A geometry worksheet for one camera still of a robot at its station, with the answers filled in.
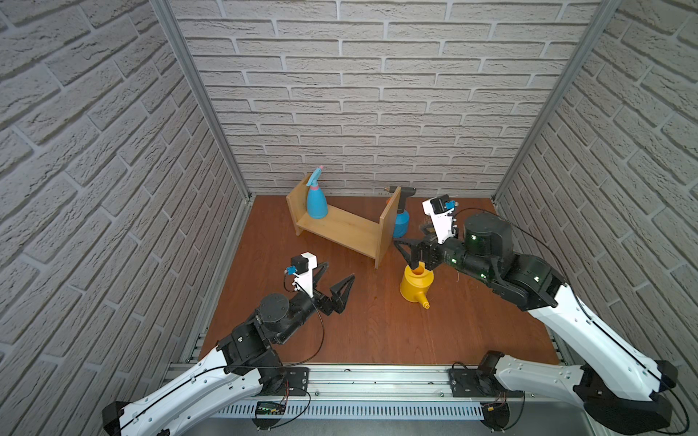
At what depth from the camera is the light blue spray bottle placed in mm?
933

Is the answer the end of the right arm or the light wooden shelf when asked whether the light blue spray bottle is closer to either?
the light wooden shelf

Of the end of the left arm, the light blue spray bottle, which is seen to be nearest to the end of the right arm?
the end of the left arm

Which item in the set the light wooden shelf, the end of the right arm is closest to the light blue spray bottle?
the light wooden shelf

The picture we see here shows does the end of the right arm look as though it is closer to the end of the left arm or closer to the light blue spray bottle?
the end of the left arm
